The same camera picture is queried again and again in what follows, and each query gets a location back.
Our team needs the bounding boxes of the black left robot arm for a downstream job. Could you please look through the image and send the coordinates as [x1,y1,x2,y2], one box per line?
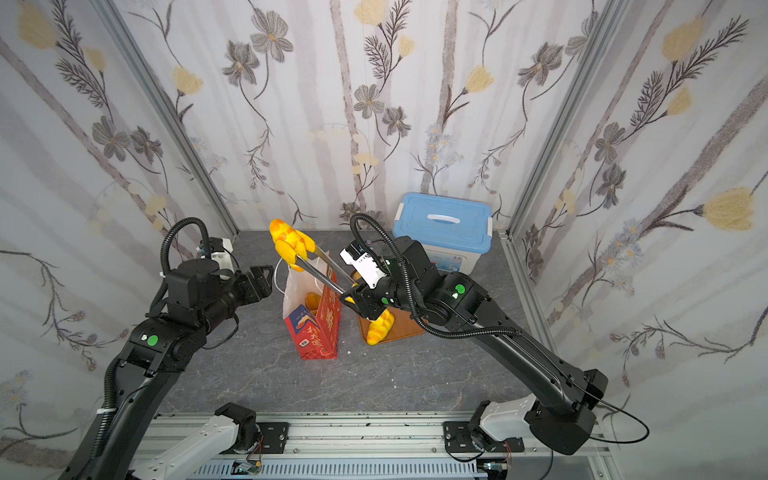
[61,217,274,479]

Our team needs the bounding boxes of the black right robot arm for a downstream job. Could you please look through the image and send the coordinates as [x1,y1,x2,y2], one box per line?
[341,213,607,455]

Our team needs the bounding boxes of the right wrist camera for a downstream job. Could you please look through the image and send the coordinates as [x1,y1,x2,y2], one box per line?
[340,241,386,289]

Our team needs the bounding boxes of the red paper gift bag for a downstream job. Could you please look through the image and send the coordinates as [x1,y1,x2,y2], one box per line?
[275,267,341,360]

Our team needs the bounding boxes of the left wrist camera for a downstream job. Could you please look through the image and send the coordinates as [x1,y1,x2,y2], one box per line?
[198,237,235,271]

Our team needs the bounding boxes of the yellow ridged bread roll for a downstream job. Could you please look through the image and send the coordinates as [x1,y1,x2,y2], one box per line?
[269,219,316,267]

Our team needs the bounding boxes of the brown wooden tray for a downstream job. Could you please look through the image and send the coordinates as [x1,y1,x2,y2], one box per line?
[358,308,424,346]

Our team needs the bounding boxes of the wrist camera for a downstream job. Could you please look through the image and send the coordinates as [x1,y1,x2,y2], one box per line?
[340,241,386,289]
[198,237,235,271]

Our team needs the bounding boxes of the yellow steel kitchen tongs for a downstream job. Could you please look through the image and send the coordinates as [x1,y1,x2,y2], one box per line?
[280,240,364,309]

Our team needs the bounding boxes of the aluminium frame rail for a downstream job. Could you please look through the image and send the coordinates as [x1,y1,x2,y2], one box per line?
[130,412,621,479]

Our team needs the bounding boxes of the blue lid storage box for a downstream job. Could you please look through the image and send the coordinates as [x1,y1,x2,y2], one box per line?
[393,193,493,274]

